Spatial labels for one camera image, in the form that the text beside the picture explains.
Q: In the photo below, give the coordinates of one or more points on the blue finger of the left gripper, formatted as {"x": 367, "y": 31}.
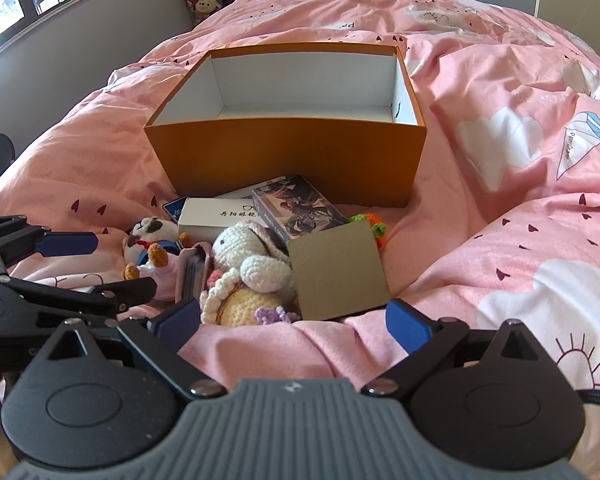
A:
{"x": 20, "y": 240}
{"x": 106, "y": 300}

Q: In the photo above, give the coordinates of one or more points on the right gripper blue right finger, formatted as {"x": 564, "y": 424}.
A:
{"x": 428, "y": 344}

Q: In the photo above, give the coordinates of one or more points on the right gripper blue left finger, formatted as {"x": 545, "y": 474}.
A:
{"x": 155, "y": 343}

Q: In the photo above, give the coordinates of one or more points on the small brown cardboard box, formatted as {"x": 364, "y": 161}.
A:
{"x": 338, "y": 272}

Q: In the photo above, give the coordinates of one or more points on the white crochet bunny doll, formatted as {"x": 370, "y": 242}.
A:
{"x": 249, "y": 272}

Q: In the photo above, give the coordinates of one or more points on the dark illustrated card box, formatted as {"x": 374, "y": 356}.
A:
{"x": 291, "y": 207}

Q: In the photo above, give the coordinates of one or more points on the panda plush with blue vest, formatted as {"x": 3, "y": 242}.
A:
{"x": 151, "y": 250}

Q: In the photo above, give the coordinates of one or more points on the purple crochet flower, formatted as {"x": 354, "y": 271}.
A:
{"x": 268, "y": 316}

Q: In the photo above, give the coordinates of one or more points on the orange green crochet carrot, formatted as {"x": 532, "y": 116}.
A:
{"x": 377, "y": 225}

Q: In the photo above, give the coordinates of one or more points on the white glasses box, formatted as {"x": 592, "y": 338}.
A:
{"x": 204, "y": 219}

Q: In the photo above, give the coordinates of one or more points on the orange cardboard storage box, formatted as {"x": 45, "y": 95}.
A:
{"x": 344, "y": 116}

